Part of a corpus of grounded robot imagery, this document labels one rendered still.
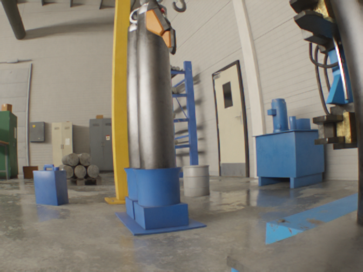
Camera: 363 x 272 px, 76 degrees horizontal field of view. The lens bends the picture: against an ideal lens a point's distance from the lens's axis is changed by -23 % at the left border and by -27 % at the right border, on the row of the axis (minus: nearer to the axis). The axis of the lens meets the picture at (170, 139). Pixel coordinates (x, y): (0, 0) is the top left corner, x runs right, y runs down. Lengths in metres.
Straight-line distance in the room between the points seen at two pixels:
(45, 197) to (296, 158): 2.62
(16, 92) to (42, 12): 3.76
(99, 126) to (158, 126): 8.94
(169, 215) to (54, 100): 9.88
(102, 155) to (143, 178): 8.86
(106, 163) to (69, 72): 3.89
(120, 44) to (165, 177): 1.88
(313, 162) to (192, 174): 1.42
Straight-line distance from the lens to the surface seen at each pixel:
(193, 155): 6.51
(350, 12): 1.01
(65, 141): 10.50
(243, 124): 5.20
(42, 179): 2.88
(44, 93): 11.43
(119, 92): 3.06
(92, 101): 11.30
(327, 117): 0.97
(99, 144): 10.58
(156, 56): 1.83
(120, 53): 3.19
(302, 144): 3.20
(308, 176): 3.35
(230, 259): 0.77
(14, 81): 11.77
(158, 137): 1.73
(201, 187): 3.18
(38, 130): 10.97
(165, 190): 1.72
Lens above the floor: 0.43
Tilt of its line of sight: 3 degrees up
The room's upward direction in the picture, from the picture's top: 3 degrees counter-clockwise
